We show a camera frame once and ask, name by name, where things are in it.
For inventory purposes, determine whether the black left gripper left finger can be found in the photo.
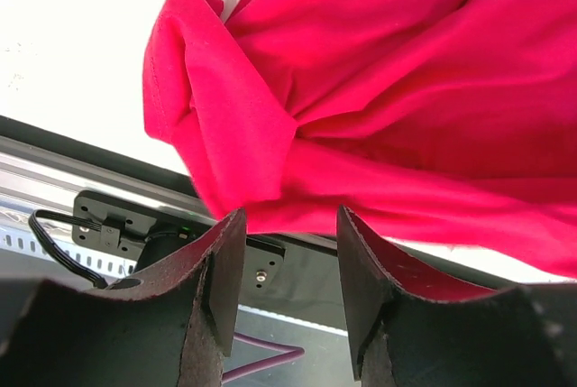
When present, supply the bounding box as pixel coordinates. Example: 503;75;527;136
1;209;246;386

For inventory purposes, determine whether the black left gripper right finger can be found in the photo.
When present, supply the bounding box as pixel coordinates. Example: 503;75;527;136
336;207;576;386

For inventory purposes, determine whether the magenta t shirt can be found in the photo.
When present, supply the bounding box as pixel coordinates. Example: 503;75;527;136
142;0;576;278

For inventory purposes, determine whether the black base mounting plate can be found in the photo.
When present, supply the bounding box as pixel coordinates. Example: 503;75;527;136
1;117;345;330

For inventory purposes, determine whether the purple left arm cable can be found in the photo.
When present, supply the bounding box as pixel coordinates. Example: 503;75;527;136
222;331;306;385

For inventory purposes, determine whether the white slotted cable duct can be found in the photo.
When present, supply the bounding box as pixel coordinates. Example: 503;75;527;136
0;229;138;276

